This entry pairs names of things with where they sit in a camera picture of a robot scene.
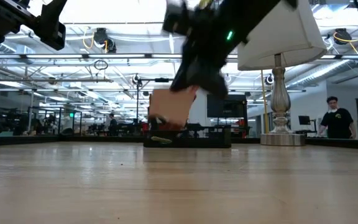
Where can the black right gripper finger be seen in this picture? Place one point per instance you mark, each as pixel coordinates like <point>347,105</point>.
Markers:
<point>214,85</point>
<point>186,81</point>

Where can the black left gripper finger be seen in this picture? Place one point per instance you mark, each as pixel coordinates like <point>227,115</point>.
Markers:
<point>53,34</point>
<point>53,9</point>

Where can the small monitor on arm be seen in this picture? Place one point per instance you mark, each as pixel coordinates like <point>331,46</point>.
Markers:
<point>304,120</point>

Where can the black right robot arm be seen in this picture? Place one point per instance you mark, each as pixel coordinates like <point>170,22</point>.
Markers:
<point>244,18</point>

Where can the black mesh desk organizer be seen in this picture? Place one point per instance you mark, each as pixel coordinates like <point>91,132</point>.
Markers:
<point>210,138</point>

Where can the black display screen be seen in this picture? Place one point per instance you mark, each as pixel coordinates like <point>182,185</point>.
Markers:
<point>225,107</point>

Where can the yellow-green textured object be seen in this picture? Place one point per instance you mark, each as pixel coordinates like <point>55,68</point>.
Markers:
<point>161,140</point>

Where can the silver lamp with white shade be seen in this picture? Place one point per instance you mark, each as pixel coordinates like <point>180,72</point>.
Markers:
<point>284,37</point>

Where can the person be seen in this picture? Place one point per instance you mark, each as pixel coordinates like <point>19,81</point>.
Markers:
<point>337,123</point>
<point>112,124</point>

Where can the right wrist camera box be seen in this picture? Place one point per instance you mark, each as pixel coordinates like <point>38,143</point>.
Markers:
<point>177,17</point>

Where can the black workcell frame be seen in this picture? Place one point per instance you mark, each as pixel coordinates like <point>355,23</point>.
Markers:
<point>59,108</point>

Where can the black aluminium rig frame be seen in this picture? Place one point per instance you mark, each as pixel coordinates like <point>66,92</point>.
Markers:
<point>42,140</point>

